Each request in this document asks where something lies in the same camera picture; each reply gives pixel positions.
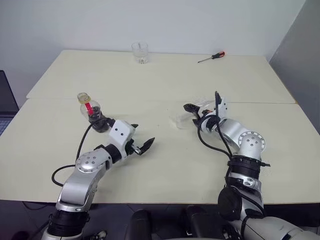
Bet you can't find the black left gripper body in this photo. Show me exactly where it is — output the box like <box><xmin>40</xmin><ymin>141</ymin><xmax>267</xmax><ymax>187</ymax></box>
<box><xmin>123</xmin><ymin>139</ymin><xmax>142</xmax><ymax>157</ymax></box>

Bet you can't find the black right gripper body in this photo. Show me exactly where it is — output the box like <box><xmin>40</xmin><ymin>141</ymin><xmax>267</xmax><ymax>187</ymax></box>
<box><xmin>193</xmin><ymin>108</ymin><xmax>217</xmax><ymax>127</ymax></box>

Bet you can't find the clear plastic bag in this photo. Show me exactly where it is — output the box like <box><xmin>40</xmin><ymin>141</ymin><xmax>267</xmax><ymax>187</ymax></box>
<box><xmin>169</xmin><ymin>98</ymin><xmax>217</xmax><ymax>130</ymax></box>

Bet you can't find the small plastic bottle dark liquid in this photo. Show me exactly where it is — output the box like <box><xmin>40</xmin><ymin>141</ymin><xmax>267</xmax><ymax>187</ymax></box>
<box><xmin>76</xmin><ymin>91</ymin><xmax>111</xmax><ymax>134</ymax></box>

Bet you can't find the red and black screwdriver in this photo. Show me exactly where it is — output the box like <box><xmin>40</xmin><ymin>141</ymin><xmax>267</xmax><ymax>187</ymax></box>
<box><xmin>196</xmin><ymin>51</ymin><xmax>226</xmax><ymax>64</ymax></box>

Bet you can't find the clear glass tumbler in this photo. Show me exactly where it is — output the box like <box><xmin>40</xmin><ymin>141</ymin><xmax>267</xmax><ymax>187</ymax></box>
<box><xmin>131</xmin><ymin>41</ymin><xmax>149</xmax><ymax>65</ymax></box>

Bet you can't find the dark rounded shape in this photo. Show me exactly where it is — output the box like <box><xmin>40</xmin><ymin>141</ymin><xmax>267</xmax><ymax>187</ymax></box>
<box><xmin>130</xmin><ymin>209</ymin><xmax>152</xmax><ymax>240</ymax></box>

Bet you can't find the dark laptop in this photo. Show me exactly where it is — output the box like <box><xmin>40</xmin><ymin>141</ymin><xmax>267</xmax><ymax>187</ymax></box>
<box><xmin>0</xmin><ymin>69</ymin><xmax>20</xmax><ymax>138</ymax></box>

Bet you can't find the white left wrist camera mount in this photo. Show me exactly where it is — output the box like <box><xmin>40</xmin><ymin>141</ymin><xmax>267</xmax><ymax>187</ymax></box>
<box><xmin>109</xmin><ymin>119</ymin><xmax>135</xmax><ymax>161</ymax></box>

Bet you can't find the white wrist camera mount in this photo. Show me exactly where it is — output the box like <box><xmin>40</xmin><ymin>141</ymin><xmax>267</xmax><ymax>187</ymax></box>
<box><xmin>199</xmin><ymin>96</ymin><xmax>229</xmax><ymax>133</ymax></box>
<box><xmin>109</xmin><ymin>119</ymin><xmax>135</xmax><ymax>161</ymax></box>

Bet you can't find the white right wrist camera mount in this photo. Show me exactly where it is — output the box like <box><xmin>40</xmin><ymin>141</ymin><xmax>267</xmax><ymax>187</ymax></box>
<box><xmin>199</xmin><ymin>96</ymin><xmax>229</xmax><ymax>133</ymax></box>

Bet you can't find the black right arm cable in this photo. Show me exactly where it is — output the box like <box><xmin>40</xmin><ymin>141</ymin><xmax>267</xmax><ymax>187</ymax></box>
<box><xmin>196</xmin><ymin>91</ymin><xmax>236</xmax><ymax>187</ymax></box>

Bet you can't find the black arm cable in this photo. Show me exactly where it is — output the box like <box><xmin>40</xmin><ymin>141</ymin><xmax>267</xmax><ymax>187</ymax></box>
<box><xmin>51</xmin><ymin>117</ymin><xmax>113</xmax><ymax>187</ymax></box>
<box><xmin>196</xmin><ymin>91</ymin><xmax>236</xmax><ymax>187</ymax></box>

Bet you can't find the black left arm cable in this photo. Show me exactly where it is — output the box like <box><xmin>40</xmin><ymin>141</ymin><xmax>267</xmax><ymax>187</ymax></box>
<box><xmin>51</xmin><ymin>117</ymin><xmax>113</xmax><ymax>187</ymax></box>

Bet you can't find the thin black cable under table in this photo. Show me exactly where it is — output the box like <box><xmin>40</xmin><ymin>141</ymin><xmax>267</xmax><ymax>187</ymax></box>
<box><xmin>21</xmin><ymin>201</ymin><xmax>46</xmax><ymax>210</ymax></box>

